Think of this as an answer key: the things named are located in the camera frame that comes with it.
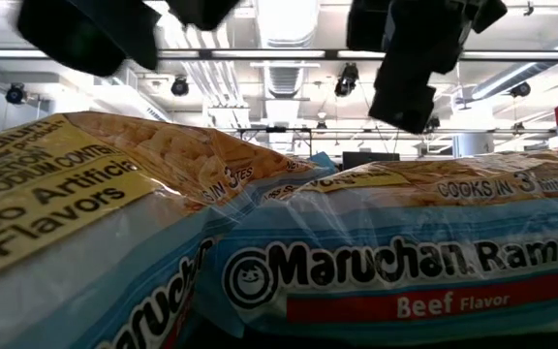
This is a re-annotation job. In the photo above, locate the silver ceiling pipe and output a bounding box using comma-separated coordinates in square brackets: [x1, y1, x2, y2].
[471, 21, 558, 102]

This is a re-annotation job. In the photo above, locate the white cylindrical column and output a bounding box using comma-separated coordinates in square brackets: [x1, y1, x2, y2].
[451, 131, 496, 159]

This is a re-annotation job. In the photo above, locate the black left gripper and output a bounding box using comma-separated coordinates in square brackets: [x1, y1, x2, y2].
[164, 0, 242, 32]

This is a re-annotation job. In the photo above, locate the black monitor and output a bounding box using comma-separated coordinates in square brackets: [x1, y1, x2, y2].
[341, 151, 401, 171]

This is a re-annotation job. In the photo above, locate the Maruchan beef ramen packet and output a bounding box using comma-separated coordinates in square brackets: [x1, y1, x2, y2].
[0, 111, 337, 349]
[194, 150, 558, 348]

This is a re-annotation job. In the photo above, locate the black horizontal pipe rail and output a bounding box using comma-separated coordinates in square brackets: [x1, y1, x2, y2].
[225, 125, 557, 137]

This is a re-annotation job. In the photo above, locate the corrugated silver air duct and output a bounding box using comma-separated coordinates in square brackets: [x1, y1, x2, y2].
[254, 0, 322, 101]

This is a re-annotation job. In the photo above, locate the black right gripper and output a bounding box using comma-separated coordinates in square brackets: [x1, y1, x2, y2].
[346, 0, 477, 135]

